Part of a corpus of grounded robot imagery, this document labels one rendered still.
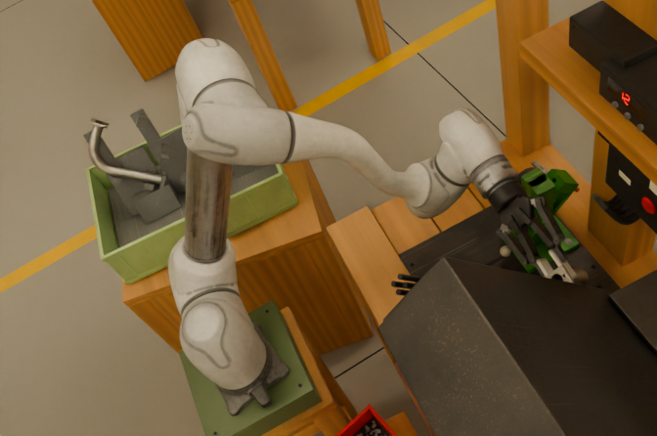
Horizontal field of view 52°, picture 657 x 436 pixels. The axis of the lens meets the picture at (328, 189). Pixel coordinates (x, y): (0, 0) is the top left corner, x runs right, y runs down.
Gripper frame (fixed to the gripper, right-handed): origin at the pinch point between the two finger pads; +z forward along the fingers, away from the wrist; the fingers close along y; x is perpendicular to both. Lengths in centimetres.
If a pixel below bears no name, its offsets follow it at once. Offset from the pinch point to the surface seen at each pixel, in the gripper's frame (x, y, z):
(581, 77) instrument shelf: -7.4, 30.3, -23.5
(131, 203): -23, -105, -95
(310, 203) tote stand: 17, -70, -66
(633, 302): 0.8, 8.9, 12.9
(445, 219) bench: 27, -36, -34
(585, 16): -9.8, 38.3, -30.5
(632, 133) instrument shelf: -11.2, 32.3, -8.6
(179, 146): -13, -82, -101
